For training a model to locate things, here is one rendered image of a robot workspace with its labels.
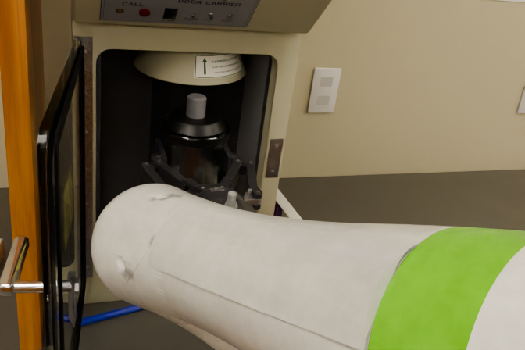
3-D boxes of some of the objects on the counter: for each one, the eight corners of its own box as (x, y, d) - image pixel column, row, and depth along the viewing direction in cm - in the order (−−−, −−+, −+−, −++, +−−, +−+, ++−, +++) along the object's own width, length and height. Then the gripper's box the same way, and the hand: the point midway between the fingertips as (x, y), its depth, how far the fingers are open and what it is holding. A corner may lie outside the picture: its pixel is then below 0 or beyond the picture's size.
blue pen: (73, 324, 90) (73, 319, 90) (158, 302, 97) (158, 297, 97) (74, 329, 90) (74, 323, 89) (160, 306, 97) (160, 301, 96)
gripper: (309, 198, 72) (258, 124, 91) (131, 204, 65) (118, 123, 85) (300, 248, 75) (253, 166, 95) (129, 258, 68) (116, 169, 88)
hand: (192, 153), depth 88 cm, fingers closed on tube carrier, 9 cm apart
